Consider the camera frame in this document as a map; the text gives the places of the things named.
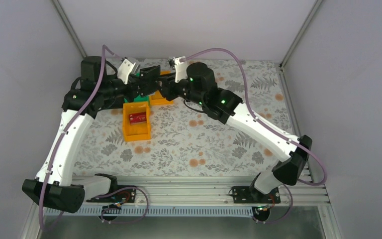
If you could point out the green storage bin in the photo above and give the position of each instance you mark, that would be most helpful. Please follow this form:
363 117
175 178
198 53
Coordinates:
141 99

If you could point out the red VIP card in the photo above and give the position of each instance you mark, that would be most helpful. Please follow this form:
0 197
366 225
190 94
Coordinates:
137 118

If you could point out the near orange storage bin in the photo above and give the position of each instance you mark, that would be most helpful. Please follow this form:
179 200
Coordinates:
136 132

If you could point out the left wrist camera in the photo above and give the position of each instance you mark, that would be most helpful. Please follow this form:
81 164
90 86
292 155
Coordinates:
128 66

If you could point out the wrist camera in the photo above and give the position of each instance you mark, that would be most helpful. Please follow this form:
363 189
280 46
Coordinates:
128 66
179 64

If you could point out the far orange storage bin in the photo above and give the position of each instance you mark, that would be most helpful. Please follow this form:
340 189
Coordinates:
157 99

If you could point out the orange storage bin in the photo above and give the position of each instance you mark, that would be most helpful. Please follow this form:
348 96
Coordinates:
136 132
157 99

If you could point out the aluminium rail frame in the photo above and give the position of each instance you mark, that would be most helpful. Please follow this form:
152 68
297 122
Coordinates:
214 191

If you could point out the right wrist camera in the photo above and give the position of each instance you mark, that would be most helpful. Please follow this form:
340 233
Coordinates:
179 64

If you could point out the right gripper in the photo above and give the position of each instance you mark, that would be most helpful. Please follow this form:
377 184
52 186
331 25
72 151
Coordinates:
174 88

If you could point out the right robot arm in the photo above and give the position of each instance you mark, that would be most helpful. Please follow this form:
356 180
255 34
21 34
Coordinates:
196 83

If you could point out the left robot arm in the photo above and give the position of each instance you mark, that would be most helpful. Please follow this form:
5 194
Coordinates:
93 91

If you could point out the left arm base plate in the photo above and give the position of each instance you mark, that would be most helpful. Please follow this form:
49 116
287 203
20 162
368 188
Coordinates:
125 194

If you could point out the floral table mat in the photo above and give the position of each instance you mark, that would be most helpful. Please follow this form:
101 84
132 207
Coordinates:
186 142

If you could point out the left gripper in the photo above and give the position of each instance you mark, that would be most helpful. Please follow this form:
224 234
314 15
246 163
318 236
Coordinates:
138 85

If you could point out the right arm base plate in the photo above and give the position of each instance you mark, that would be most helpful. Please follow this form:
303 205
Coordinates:
248 195

